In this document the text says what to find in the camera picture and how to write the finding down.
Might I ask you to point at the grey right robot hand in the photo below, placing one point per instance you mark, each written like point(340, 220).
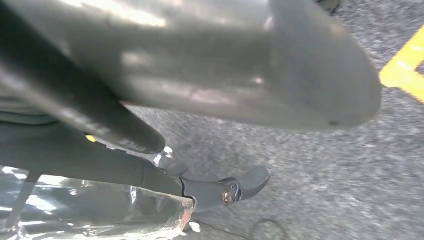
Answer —
point(232, 66)

